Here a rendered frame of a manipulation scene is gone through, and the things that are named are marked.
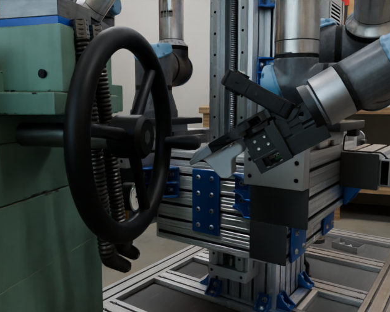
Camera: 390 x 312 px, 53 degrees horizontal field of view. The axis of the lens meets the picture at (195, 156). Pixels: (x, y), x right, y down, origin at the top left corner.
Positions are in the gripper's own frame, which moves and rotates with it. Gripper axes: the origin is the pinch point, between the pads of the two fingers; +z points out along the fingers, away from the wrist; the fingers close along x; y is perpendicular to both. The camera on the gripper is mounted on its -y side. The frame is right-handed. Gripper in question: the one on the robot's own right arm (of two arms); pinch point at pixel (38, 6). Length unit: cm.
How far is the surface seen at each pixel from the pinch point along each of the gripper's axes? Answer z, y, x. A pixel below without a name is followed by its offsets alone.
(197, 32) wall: 25, 0, 244
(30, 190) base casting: -68, 40, -85
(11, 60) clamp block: -70, 21, -86
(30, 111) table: -74, 27, -89
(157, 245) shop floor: -8, 134, 67
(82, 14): -76, 15, -78
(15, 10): -70, 14, -84
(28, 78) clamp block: -72, 23, -87
